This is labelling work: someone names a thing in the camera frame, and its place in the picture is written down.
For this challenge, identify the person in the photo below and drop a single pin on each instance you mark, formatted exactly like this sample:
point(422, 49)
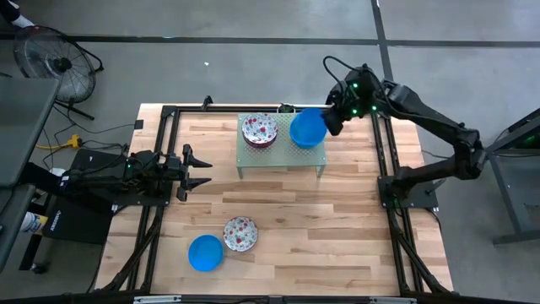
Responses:
point(10, 12)

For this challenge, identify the black floor fan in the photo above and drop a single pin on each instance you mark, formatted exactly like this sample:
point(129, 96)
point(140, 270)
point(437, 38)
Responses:
point(55, 63)

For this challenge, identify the green perforated metal shelf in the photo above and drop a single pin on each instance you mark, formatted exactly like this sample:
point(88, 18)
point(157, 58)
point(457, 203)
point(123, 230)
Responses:
point(278, 160)

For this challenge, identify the black equipment case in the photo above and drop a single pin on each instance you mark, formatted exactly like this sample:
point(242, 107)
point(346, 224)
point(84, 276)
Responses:
point(71, 219)

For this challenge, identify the grey desk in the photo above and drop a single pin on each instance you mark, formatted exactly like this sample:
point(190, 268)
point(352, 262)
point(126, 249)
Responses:
point(25, 126)

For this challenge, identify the small black box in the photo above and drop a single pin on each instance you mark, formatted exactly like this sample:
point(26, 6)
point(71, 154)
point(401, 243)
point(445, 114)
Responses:
point(138, 124)

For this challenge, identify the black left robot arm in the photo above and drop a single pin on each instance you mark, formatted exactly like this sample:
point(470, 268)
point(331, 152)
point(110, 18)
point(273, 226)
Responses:
point(97, 179)

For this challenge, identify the blue plastic bowl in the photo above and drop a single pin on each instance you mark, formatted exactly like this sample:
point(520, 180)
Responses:
point(205, 253)
point(306, 128)

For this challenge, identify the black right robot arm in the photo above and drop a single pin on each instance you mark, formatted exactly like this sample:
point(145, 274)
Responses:
point(434, 116)

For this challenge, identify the black frame clamp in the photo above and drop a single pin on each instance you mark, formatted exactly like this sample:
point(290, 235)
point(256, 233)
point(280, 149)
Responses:
point(206, 102)
point(287, 107)

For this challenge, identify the white canister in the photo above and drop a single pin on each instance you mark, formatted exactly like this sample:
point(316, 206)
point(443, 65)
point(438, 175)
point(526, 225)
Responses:
point(31, 221)

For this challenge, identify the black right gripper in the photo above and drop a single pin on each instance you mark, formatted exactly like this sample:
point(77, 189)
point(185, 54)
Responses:
point(358, 97)

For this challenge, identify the grey metal stand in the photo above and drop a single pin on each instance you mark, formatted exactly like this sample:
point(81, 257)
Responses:
point(510, 177)

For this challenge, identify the black aluminium table frame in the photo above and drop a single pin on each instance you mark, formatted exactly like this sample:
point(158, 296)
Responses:
point(168, 112)

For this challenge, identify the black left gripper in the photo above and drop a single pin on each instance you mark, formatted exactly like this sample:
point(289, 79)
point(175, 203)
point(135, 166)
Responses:
point(174, 173)

